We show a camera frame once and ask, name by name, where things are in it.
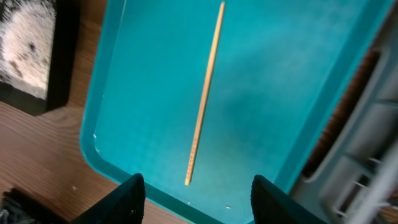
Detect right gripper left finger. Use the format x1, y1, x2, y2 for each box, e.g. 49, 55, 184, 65
70, 174, 146, 224

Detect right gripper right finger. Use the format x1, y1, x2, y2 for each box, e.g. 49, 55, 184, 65
251, 175, 325, 224

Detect wooden chopstick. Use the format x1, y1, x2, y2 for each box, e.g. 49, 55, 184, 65
185, 1, 225, 185

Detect grey dish rack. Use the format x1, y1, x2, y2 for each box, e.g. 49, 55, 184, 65
292, 18, 397, 223

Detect teal serving tray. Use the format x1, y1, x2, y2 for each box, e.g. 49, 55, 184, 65
80, 0, 392, 223

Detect black tray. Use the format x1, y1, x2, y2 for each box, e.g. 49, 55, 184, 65
1, 1, 80, 116

